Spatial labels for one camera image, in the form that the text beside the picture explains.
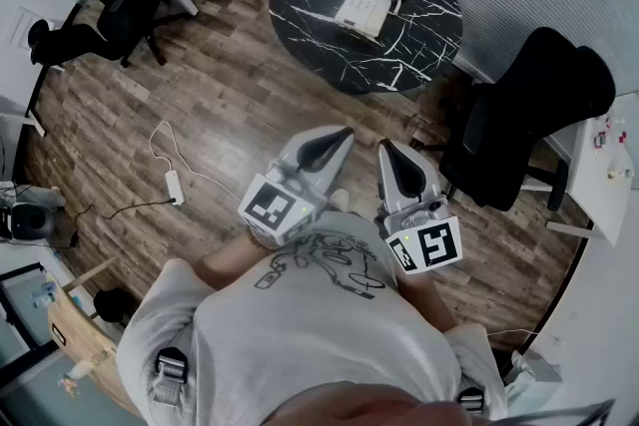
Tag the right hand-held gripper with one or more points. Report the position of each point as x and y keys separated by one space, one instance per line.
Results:
x=429 y=239

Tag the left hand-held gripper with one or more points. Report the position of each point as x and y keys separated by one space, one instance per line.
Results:
x=279 y=209

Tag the white telephone handset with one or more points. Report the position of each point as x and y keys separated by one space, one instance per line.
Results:
x=362 y=12

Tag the person's left forearm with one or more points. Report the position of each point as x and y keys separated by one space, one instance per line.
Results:
x=229 y=259

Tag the person's right forearm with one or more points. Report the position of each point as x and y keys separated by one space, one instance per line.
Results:
x=427 y=299

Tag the person's white shoe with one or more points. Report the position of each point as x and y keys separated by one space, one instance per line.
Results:
x=339 y=199

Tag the black office chair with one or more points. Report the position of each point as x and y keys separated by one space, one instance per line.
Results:
x=529 y=115
x=130 y=15

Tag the light grey printed t-shirt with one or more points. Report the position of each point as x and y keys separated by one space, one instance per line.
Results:
x=309 y=329

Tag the white desk with small items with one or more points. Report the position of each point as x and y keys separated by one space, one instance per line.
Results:
x=599 y=194

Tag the black round stool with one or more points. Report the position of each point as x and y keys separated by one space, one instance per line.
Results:
x=112 y=306

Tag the black round speaker device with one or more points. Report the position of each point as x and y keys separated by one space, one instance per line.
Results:
x=32 y=222

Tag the wooden table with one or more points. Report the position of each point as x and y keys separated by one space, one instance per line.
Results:
x=85 y=339

